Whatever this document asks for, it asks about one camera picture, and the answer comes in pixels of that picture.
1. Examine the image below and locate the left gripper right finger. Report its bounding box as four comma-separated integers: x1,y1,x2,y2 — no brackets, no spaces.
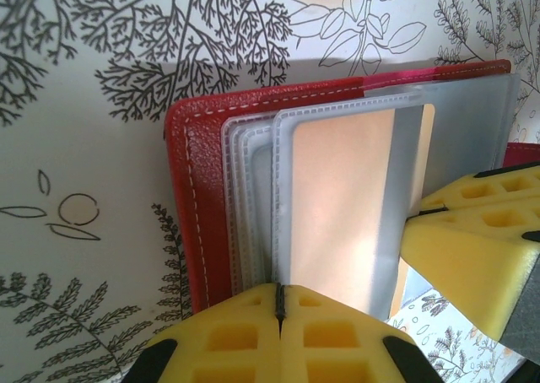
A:
278,283,438,383

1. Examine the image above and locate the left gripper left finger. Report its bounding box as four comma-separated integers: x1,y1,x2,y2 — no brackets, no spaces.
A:
125,282,283,383

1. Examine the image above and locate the gold credit card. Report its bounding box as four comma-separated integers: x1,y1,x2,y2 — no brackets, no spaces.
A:
289,102,436,316

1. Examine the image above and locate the red leather card holder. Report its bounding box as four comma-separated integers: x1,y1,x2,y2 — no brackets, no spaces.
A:
163,58,540,321

